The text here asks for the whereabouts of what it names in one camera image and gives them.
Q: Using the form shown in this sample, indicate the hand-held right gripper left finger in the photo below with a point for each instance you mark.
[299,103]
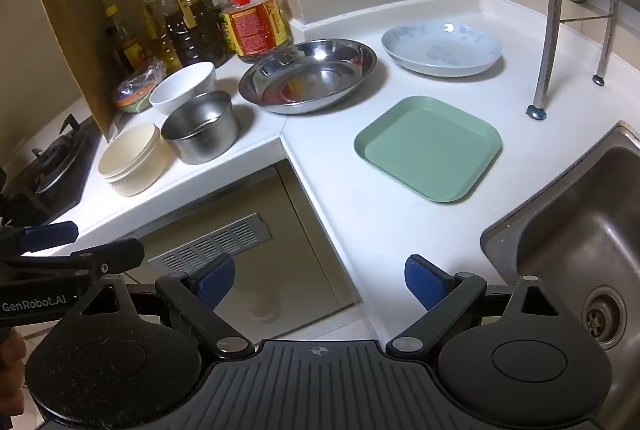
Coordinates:
[215,282]

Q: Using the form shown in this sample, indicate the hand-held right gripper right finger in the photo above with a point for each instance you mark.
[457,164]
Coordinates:
[425,282]

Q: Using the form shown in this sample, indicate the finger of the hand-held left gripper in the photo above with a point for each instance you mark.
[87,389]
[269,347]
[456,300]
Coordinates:
[47,234]
[100,256]

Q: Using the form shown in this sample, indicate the cream ribbed bowl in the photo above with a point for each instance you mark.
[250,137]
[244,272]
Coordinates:
[132,159]

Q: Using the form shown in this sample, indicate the green square plate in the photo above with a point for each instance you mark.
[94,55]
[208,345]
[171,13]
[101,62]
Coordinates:
[427,149]

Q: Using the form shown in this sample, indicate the stainless steel pot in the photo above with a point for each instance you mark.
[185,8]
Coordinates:
[210,142]

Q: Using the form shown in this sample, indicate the white ceramic bowl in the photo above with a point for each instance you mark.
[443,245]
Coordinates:
[180,84]

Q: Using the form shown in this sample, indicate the wide stainless steel plate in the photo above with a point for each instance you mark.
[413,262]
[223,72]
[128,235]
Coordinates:
[320,84]

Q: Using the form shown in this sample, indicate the pale blue floral plate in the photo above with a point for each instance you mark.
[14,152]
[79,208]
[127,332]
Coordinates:
[442,49]

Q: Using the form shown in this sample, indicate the person's left hand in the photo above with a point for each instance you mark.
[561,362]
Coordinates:
[10,365]

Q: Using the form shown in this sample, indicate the black gas stove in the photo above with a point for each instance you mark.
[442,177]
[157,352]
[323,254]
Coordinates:
[50,169]

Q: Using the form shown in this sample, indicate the beige cabinet door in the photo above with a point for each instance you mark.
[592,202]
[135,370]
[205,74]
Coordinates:
[300,230]

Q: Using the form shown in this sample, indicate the stainless steel sink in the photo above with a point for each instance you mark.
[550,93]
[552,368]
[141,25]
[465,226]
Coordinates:
[575,235]

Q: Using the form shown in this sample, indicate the plastic wrapped package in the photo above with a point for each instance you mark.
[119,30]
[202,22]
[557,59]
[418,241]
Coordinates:
[137,87]

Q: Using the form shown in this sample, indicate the small yellow cap bottle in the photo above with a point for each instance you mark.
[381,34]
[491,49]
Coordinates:
[122,44]

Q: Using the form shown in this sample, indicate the brown splash guard panel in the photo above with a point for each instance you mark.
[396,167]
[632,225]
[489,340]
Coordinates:
[60,9]

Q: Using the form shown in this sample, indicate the yellow oil bottle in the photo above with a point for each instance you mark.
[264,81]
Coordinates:
[152,29]

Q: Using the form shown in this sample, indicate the dark oil bottle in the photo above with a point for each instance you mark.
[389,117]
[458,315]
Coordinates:
[192,29]

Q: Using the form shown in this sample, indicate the metal dish rack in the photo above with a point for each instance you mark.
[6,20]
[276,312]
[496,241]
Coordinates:
[550,9]

